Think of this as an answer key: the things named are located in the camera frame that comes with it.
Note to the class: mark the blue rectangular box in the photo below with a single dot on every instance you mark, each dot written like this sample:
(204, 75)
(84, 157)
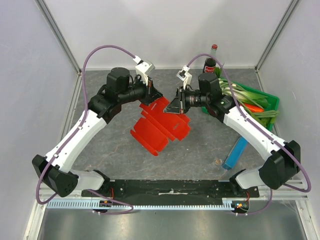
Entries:
(235, 154)

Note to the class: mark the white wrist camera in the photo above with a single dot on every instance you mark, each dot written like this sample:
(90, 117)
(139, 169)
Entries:
(185, 76)
(145, 68)

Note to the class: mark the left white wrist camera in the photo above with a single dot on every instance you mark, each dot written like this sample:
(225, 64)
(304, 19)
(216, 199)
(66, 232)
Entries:
(145, 68)

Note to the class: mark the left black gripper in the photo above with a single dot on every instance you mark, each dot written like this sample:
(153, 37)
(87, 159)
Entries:
(151, 93)

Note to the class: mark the light blue slotted cable duct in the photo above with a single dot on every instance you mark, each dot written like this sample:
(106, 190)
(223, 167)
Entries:
(97, 204)

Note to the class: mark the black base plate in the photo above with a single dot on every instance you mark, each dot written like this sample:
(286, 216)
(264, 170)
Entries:
(169, 192)

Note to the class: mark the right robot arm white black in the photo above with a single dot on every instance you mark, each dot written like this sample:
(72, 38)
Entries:
(281, 158)

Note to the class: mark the green plastic crate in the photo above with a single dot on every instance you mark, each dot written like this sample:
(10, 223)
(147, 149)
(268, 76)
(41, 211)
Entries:
(273, 103)

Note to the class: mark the cola glass bottle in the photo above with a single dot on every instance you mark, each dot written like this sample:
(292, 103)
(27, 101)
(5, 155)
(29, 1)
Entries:
(210, 64)

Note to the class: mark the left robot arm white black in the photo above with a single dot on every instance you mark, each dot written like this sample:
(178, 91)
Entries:
(55, 168)

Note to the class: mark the red paper box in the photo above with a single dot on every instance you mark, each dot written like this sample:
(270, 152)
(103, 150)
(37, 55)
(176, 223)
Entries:
(156, 128)

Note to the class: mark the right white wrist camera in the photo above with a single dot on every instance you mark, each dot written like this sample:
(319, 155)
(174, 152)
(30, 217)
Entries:
(185, 76)

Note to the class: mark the leek with green leaves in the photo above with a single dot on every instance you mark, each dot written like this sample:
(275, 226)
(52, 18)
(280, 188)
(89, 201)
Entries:
(245, 96)

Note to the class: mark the orange carrot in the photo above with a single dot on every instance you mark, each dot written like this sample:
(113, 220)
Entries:
(253, 108)

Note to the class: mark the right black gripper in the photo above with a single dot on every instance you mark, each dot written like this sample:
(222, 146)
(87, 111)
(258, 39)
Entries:
(180, 100)

